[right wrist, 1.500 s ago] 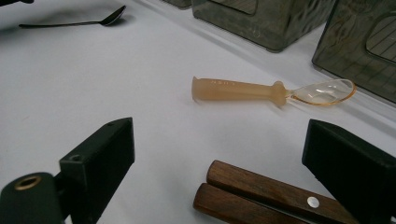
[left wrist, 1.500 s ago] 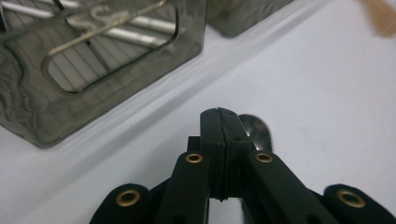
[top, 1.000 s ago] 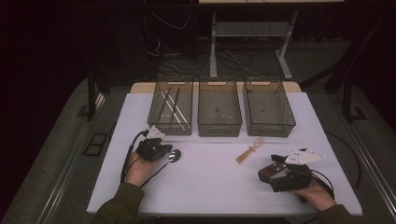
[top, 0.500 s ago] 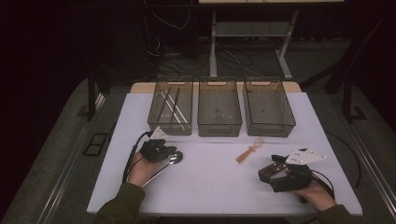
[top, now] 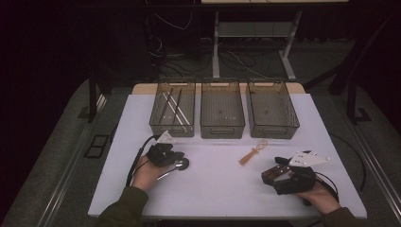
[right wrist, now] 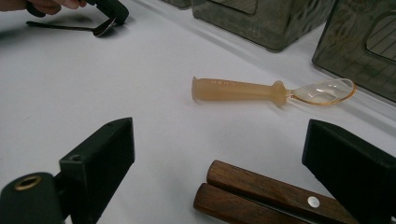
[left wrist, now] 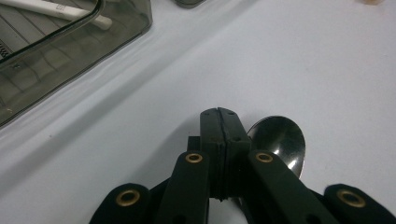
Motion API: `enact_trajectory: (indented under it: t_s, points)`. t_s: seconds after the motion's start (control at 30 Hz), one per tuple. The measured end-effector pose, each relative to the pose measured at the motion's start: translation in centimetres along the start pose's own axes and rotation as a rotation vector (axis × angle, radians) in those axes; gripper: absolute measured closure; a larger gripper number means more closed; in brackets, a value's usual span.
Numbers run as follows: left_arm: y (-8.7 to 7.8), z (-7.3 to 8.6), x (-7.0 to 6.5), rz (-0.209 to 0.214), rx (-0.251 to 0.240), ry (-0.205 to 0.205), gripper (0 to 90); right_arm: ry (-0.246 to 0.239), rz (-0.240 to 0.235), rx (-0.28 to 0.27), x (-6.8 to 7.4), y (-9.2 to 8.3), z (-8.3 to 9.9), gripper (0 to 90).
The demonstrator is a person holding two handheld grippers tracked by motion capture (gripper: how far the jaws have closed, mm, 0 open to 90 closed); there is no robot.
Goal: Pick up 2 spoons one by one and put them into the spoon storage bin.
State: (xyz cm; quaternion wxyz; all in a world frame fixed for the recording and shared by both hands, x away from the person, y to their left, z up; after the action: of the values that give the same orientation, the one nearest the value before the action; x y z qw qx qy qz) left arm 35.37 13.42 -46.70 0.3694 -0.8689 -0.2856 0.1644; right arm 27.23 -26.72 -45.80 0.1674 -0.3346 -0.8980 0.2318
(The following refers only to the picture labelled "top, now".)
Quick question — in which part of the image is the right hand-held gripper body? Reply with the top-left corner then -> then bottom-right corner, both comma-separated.
274,150 -> 332,196

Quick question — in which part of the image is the metal floor rail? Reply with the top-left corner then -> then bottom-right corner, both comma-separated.
341,116 -> 401,218
37,94 -> 107,227

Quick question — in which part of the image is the black metal stand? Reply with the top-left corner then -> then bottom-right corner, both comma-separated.
303,12 -> 401,125
87,67 -> 112,125

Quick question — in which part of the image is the hanging white cable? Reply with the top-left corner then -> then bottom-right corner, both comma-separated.
153,11 -> 194,31

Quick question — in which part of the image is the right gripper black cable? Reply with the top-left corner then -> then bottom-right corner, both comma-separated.
315,171 -> 340,202

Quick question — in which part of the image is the black floor socket frame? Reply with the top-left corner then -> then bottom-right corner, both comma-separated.
83,133 -> 111,159

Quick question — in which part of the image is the white metal desk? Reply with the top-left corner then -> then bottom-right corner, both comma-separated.
200,0 -> 350,81

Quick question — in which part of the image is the person's right hand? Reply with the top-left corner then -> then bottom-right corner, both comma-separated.
294,181 -> 343,216

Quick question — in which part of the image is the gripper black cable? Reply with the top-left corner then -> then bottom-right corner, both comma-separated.
315,171 -> 340,202
126,134 -> 160,187

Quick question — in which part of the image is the metal spoon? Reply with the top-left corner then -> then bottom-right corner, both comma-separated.
155,157 -> 191,182

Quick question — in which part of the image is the person's left hand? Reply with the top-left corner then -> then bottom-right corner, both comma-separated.
131,154 -> 173,192

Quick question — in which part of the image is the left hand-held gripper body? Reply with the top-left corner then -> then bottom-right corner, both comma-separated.
146,131 -> 177,167

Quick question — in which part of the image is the black floor cable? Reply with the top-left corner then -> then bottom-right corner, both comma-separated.
329,133 -> 367,193

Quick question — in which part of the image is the smoky clear plastic bin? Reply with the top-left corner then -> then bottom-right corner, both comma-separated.
245,79 -> 301,140
148,80 -> 197,138
200,79 -> 246,140

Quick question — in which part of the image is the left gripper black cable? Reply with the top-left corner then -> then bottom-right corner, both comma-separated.
126,134 -> 160,187

